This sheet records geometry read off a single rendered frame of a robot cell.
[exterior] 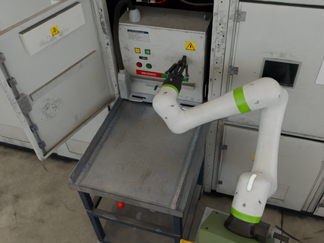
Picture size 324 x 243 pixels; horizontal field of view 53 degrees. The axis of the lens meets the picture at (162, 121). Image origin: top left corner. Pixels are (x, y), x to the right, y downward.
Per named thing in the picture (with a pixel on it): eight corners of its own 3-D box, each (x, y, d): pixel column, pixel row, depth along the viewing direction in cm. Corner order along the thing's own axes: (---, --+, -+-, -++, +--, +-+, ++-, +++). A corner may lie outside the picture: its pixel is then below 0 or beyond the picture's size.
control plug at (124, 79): (128, 99, 195) (124, 76, 182) (120, 98, 196) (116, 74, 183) (132, 91, 200) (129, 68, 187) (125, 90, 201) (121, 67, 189)
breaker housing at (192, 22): (202, 104, 194) (206, 32, 160) (126, 91, 207) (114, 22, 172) (218, 58, 228) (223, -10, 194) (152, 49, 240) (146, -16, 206)
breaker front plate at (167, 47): (201, 105, 194) (204, 34, 160) (126, 93, 206) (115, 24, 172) (201, 104, 195) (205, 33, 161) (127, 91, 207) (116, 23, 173)
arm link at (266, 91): (287, 102, 137) (278, 75, 139) (281, 98, 126) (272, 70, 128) (247, 115, 145) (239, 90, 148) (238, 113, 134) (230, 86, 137)
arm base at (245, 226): (288, 242, 135) (291, 229, 135) (285, 254, 122) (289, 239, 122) (228, 219, 146) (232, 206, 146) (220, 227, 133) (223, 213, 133)
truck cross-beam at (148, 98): (205, 112, 196) (205, 104, 192) (123, 98, 209) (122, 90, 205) (207, 106, 199) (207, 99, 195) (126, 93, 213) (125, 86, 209)
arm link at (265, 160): (277, 199, 152) (292, 87, 151) (270, 205, 138) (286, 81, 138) (250, 193, 158) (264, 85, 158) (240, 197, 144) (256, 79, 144)
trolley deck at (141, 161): (183, 218, 155) (183, 211, 151) (70, 188, 171) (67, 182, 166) (211, 122, 200) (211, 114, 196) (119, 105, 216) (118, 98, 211)
